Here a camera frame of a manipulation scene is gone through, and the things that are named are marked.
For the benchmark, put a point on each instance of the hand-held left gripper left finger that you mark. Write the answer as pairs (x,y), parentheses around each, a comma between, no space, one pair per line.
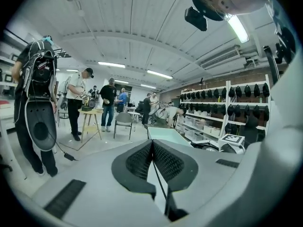
(94,185)

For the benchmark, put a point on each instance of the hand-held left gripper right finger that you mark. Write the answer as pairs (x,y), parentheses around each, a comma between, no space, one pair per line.
(208,174)

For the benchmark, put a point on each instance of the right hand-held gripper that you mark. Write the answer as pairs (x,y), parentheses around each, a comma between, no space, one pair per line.
(230,138)

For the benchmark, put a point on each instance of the black office chair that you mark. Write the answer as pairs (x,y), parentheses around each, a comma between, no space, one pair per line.
(251,129)

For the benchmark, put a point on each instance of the white metal shelving rack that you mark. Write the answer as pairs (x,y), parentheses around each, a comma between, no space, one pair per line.
(227,107)

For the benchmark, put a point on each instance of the black power adapter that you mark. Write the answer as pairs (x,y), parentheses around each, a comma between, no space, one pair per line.
(68,156)

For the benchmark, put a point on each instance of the row of clear storage bins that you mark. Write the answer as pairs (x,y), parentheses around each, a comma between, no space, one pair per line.
(191,122)

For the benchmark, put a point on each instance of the rows of black caps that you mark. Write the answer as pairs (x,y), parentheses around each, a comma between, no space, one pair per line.
(247,90)

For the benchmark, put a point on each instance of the person's light blue shirt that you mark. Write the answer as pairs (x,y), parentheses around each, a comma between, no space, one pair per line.
(288,98)

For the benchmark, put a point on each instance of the dark wicker glass-top table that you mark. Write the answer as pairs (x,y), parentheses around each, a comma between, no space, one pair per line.
(154,125)

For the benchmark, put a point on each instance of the grey-green chair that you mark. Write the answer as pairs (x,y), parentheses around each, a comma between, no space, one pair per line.
(123,118)

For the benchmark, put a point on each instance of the wooden round table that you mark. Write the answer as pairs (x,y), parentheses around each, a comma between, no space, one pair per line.
(91,110)

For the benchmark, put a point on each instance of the black tool case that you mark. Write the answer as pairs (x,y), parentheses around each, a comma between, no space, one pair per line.
(86,108)

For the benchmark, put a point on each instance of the ceiling air conditioner unit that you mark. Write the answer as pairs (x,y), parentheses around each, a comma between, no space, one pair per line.
(222,58)

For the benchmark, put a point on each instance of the small round white table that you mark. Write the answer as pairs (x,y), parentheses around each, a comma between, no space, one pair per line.
(133,113)

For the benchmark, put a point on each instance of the black backpack with white trim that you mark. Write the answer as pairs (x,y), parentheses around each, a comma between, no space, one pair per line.
(40,117)

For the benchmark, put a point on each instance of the ceiling tube light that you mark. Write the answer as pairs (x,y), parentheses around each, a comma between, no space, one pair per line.
(237,28)
(159,74)
(111,64)

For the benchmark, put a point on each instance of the black head-mounted camera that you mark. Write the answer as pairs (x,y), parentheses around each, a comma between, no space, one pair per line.
(195,19)

